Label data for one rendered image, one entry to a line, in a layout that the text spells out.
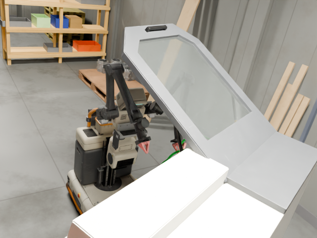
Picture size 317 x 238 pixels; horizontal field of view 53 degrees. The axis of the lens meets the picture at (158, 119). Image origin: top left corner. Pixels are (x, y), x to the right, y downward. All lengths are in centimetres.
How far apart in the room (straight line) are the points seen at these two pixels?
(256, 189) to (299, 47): 253
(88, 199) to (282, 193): 195
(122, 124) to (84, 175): 75
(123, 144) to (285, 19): 230
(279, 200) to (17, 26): 604
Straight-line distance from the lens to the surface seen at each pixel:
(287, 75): 369
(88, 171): 310
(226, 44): 453
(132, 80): 618
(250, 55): 408
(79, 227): 108
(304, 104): 361
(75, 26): 719
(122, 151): 278
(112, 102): 236
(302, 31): 382
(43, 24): 693
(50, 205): 343
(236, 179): 152
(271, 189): 155
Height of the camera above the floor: 233
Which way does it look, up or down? 26 degrees down
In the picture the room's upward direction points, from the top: 10 degrees clockwise
